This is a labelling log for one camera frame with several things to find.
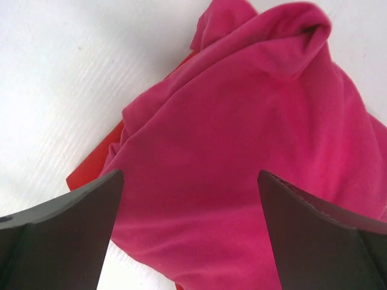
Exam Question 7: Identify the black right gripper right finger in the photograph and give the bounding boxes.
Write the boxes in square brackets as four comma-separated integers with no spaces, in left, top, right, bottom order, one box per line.
[258,170,386,289]

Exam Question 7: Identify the pink t shirt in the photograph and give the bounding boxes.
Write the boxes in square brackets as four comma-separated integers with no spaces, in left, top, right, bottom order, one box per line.
[103,1,386,289]

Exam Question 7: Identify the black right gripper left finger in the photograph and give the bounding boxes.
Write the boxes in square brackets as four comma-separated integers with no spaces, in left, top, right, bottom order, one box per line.
[1,170,124,290]

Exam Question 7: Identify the red t shirt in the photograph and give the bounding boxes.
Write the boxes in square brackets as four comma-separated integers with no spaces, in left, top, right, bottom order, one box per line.
[66,51,200,290]

